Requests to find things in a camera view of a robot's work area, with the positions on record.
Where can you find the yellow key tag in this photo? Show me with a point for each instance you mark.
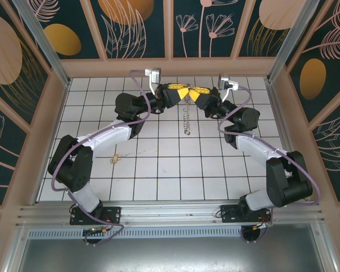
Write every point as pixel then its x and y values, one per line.
pixel 115 159

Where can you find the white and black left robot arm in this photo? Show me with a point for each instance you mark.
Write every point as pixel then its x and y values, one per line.
pixel 107 133

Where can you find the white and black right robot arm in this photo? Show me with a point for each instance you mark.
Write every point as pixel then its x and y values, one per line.
pixel 258 147

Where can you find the yellow power connector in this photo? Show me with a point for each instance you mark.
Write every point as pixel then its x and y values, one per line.
pixel 258 226

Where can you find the small circuit board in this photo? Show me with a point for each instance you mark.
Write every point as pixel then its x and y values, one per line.
pixel 97 231

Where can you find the grey metal sheet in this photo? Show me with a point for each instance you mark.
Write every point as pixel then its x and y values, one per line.
pixel 170 255

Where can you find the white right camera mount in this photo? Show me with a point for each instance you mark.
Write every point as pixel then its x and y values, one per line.
pixel 226 95

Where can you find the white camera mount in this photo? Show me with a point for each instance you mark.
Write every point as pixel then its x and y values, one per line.
pixel 151 88
pixel 226 95

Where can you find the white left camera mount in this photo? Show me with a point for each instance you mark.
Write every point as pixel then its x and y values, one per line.
pixel 151 88

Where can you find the aluminium side rail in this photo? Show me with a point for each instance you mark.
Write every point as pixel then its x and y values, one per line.
pixel 280 122

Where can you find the aluminium corner post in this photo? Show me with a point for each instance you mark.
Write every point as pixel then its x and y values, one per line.
pixel 44 42
pixel 289 42

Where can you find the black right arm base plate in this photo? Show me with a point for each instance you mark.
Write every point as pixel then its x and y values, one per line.
pixel 229 215

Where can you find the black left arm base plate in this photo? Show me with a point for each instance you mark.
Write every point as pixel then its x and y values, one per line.
pixel 113 215

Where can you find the long aluminium base rail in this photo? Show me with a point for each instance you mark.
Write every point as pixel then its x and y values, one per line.
pixel 170 211

